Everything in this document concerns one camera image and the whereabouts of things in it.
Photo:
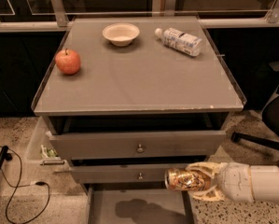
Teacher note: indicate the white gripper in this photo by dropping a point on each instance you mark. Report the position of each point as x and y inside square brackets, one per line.
[234, 182]

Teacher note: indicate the orange soda can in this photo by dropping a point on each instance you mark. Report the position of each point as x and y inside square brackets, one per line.
[187, 179]

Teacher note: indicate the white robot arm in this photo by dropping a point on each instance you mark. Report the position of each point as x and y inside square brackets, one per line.
[264, 183]

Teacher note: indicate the grey middle drawer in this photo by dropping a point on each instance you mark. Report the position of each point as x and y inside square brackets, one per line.
[123, 173]

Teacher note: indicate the grey drawer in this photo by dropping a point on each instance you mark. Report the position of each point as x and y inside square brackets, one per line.
[150, 205]
[123, 173]
[81, 146]

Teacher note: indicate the grey bottom drawer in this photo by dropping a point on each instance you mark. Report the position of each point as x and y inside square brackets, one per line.
[150, 205]

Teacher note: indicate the grey drawer cabinet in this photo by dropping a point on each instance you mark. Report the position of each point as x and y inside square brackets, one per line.
[144, 87]

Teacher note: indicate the grey top drawer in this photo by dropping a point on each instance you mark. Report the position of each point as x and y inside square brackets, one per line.
[81, 146]

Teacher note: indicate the clear plastic water bottle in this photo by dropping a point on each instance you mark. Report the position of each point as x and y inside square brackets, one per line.
[181, 41]

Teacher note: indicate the white paper bowl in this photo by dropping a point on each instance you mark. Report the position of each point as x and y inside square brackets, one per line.
[121, 34]

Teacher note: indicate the clear plastic storage bin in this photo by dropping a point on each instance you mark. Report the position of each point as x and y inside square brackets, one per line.
[38, 149]

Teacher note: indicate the red apple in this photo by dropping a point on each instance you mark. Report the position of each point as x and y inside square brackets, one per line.
[68, 61]

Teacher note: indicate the metal window rail frame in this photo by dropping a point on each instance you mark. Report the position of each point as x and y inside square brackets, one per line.
[44, 15]

